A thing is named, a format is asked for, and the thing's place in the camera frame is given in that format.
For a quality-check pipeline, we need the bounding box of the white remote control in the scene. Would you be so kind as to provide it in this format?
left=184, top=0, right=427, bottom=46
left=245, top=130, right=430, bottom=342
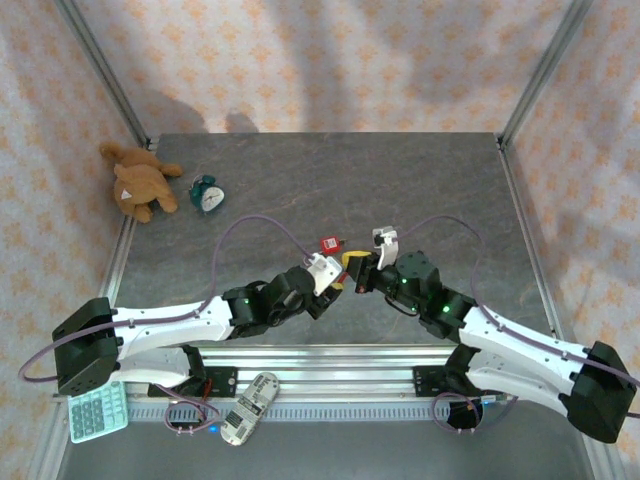
left=219, top=371, right=281, bottom=448

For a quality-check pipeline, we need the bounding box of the teal alarm clock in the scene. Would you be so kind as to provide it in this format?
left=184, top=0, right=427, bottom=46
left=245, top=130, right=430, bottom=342
left=188, top=174, right=226, bottom=215

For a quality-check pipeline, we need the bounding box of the patterned fabric backdrop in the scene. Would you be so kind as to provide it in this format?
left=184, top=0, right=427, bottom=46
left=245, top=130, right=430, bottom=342
left=0, top=0, right=640, bottom=480

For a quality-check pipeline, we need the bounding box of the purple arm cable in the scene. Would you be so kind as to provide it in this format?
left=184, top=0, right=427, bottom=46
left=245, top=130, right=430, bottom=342
left=397, top=214, right=640, bottom=435
left=18, top=214, right=316, bottom=437

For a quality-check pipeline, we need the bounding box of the brown teddy bear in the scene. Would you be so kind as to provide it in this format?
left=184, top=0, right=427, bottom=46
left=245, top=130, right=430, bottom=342
left=98, top=141, right=185, bottom=225

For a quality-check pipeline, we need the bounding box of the aluminium table side rail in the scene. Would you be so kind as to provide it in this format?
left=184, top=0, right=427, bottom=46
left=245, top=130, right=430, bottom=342
left=497, top=134, right=571, bottom=361
left=79, top=133, right=160, bottom=361

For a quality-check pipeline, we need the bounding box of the mint green calculator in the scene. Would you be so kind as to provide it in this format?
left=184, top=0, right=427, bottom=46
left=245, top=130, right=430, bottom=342
left=66, top=382, right=130, bottom=445

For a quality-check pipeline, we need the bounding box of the aluminium frame post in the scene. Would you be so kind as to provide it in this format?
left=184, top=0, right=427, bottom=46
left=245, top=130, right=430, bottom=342
left=52, top=0, right=154, bottom=149
left=499, top=0, right=596, bottom=149

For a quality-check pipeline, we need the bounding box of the aluminium frame leg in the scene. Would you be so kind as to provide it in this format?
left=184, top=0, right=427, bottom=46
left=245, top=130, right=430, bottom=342
left=584, top=439, right=629, bottom=480
left=22, top=399, right=76, bottom=480

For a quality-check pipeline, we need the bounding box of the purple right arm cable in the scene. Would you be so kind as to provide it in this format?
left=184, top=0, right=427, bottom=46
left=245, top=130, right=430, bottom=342
left=397, top=214, right=640, bottom=435

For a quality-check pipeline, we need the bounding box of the aluminium rail frame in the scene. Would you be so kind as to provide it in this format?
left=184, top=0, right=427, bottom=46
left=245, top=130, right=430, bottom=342
left=52, top=343, right=600, bottom=402

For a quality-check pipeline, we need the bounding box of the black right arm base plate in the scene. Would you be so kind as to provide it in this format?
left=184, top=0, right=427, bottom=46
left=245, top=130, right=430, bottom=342
left=413, top=365, right=504, bottom=400

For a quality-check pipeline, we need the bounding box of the slotted grey cable duct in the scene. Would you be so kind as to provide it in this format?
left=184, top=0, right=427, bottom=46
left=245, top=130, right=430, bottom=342
left=127, top=403, right=451, bottom=424

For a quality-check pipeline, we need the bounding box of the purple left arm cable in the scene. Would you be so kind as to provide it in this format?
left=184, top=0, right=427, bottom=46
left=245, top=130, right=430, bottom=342
left=18, top=214, right=316, bottom=437

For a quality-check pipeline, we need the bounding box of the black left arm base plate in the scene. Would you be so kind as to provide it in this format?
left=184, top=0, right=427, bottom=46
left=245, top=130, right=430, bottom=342
left=148, top=366, right=239, bottom=400

